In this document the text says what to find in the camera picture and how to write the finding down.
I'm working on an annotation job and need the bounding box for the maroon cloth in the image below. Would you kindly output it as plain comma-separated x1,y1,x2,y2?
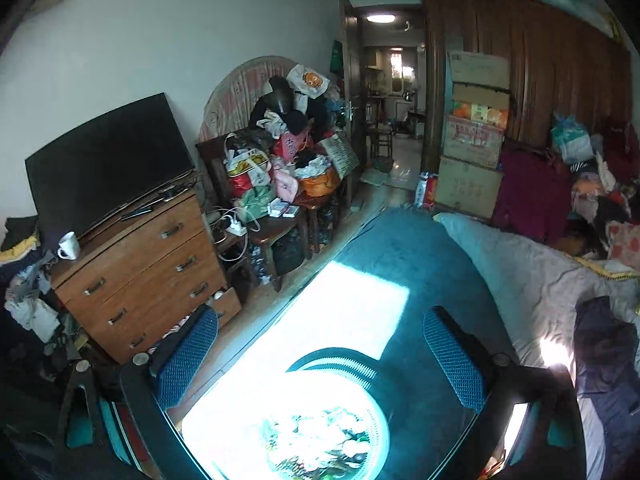
492,147,576,243

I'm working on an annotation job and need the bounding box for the wooden stool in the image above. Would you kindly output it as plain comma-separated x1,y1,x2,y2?
295,195,346,261

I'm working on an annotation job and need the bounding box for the wooden dresser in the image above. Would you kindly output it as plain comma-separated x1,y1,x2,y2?
50,187,243,365

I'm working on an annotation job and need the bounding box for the white bag with orange print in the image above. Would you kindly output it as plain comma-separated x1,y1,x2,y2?
286,63,332,101

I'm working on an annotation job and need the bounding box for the pile of mixed clothes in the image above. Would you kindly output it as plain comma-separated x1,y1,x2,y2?
565,120,640,281

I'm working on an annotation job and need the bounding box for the pale green bag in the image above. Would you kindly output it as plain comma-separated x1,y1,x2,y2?
235,186,276,223

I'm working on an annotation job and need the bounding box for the wooden wardrobe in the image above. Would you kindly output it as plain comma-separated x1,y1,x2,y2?
420,0,633,176

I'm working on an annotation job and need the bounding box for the small white carton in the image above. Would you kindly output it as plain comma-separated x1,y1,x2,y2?
267,199,301,220

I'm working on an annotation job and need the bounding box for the black flat television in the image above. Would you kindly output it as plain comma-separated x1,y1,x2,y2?
25,92,196,246

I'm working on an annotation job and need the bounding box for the red print cardboard box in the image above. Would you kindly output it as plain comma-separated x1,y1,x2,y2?
442,114,506,170

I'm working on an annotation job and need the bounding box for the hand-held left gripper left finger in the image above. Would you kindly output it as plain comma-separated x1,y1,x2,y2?
50,304,221,480

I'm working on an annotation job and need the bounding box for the white cable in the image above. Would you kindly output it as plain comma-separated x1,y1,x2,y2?
215,210,261,262

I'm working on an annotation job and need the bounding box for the wooden low table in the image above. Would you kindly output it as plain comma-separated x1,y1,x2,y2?
215,205,311,292

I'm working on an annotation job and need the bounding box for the pink bag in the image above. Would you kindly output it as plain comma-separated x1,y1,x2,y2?
272,167,300,202

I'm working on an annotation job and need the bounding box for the white mug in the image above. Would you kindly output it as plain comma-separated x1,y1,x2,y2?
56,231,81,261

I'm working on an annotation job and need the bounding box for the printed woven sack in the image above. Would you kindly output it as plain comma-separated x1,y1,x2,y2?
320,132,361,178

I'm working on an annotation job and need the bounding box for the white round basket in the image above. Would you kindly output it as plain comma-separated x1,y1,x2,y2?
230,355,392,480

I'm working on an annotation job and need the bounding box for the large plain cardboard box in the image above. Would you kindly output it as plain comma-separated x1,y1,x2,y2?
435,155,505,221

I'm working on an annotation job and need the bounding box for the orange print cardboard box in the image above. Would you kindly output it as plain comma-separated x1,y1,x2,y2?
450,101,510,131

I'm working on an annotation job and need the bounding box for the small plain cardboard box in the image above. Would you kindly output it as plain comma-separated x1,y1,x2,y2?
451,82,511,111
446,50,511,91

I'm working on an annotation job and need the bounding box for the heap of dark clothes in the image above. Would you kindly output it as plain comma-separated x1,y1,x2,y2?
0,215,88,386

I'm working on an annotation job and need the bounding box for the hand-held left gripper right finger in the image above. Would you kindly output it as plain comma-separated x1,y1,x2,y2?
422,305,588,480

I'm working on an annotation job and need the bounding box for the grey quilt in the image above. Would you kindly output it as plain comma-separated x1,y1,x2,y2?
432,212,640,480

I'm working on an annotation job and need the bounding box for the red and yellow bag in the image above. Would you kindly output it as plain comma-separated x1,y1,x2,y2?
225,147,273,196

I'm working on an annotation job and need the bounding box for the wooden door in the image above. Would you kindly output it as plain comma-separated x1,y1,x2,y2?
337,0,366,171

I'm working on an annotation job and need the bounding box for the blue and white plastic bag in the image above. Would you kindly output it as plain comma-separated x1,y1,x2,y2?
550,114,595,165

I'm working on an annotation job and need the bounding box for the black helmet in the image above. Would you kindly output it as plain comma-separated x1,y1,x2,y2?
267,76,296,116

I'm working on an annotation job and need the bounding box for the wooden chair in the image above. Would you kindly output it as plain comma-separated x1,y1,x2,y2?
367,127,396,161

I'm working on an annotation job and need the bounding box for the dark purple cloth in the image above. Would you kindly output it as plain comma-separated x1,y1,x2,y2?
572,296,640,480

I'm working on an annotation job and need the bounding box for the round printed board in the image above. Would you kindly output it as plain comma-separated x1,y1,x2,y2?
198,55,301,143

